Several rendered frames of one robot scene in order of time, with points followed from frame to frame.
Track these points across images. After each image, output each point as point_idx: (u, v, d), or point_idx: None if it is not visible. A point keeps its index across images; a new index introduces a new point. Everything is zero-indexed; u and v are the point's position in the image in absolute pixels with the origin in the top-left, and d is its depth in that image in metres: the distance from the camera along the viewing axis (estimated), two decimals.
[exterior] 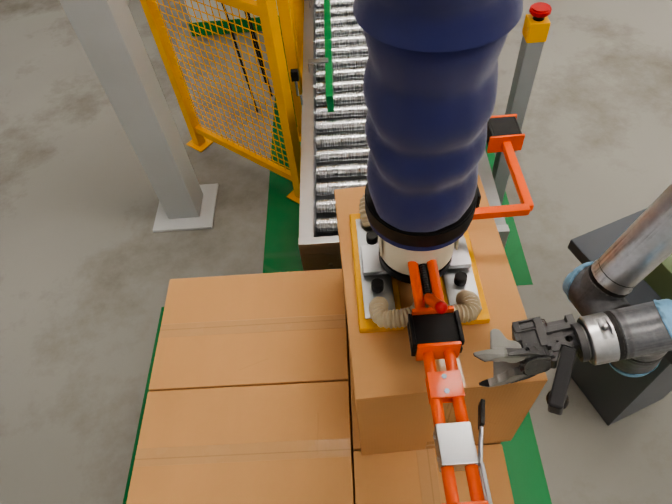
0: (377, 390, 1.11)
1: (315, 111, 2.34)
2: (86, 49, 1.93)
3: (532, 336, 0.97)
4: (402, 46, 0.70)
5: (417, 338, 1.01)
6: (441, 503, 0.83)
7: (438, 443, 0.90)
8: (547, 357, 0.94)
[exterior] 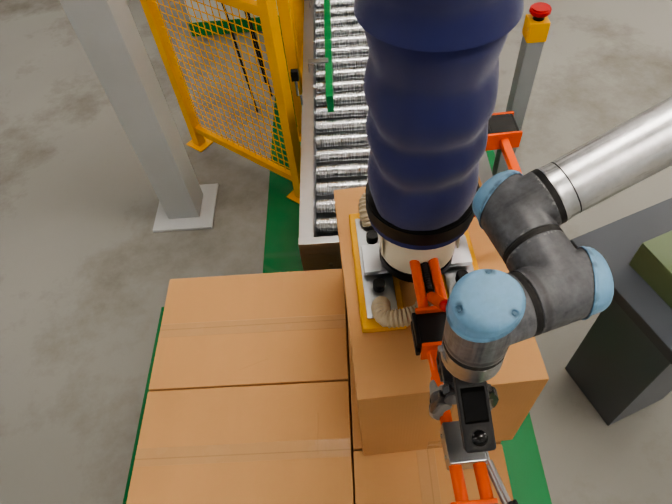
0: (379, 390, 1.11)
1: (315, 111, 2.34)
2: (86, 49, 1.93)
3: None
4: (403, 46, 0.70)
5: (421, 337, 1.01)
6: (451, 502, 0.83)
7: (446, 442, 0.89)
8: (448, 395, 0.84)
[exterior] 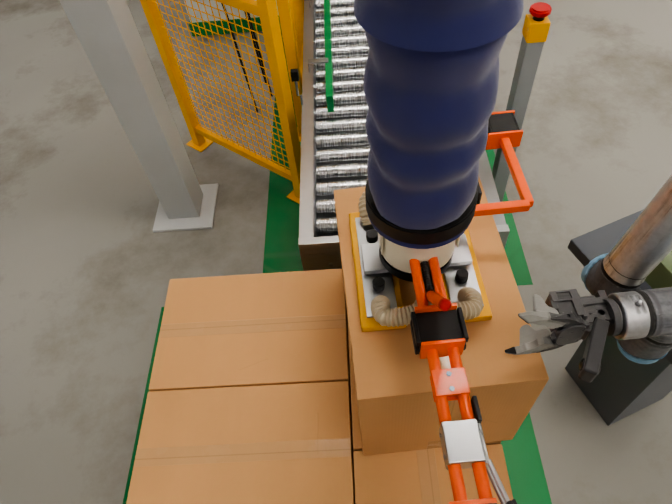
0: (379, 390, 1.11)
1: (315, 111, 2.34)
2: (86, 49, 1.93)
3: (568, 306, 1.01)
4: (403, 46, 0.70)
5: (420, 336, 1.01)
6: (450, 501, 0.83)
7: (445, 441, 0.89)
8: (583, 326, 0.98)
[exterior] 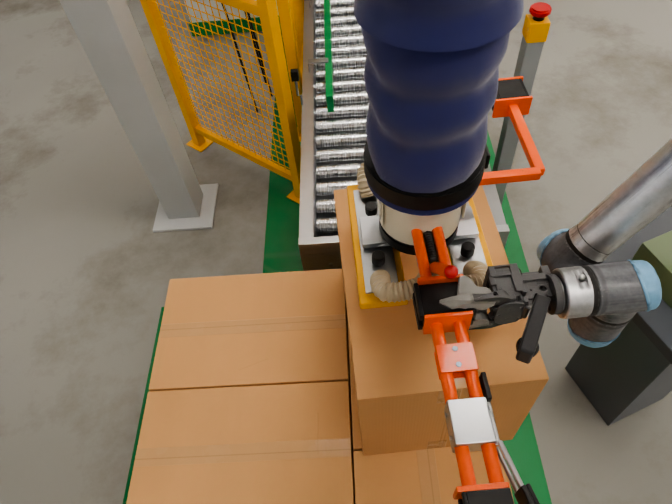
0: (379, 390, 1.11)
1: (315, 111, 2.34)
2: (86, 49, 1.93)
3: (507, 282, 0.93)
4: (403, 46, 0.70)
5: (424, 309, 0.93)
6: (457, 486, 0.75)
7: (451, 421, 0.81)
8: (522, 302, 0.90)
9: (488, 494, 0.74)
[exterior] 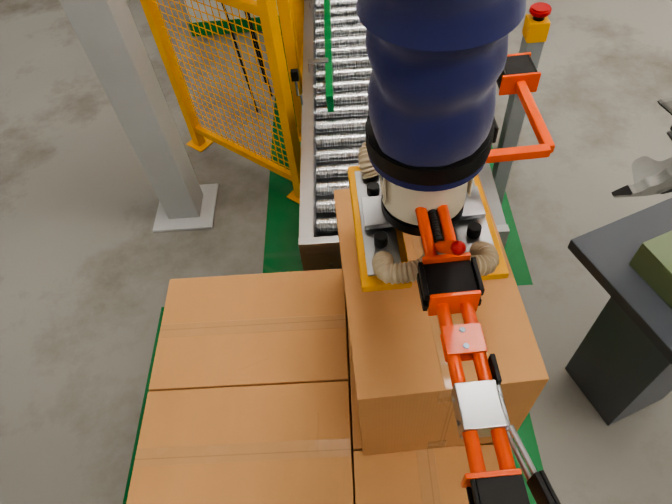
0: (379, 390, 1.11)
1: (315, 111, 2.34)
2: (86, 49, 1.93)
3: None
4: (406, 45, 0.70)
5: (429, 289, 0.88)
6: (466, 473, 0.70)
7: (459, 405, 0.76)
8: None
9: (499, 481, 0.69)
